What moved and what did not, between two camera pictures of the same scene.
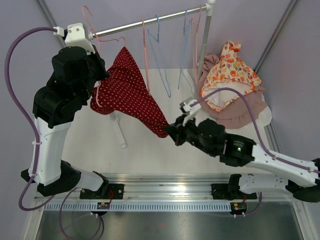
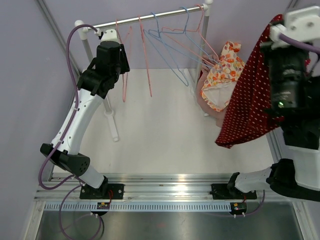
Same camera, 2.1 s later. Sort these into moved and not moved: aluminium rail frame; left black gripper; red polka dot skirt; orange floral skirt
Moved: left black gripper; red polka dot skirt
Not moved: aluminium rail frame; orange floral skirt
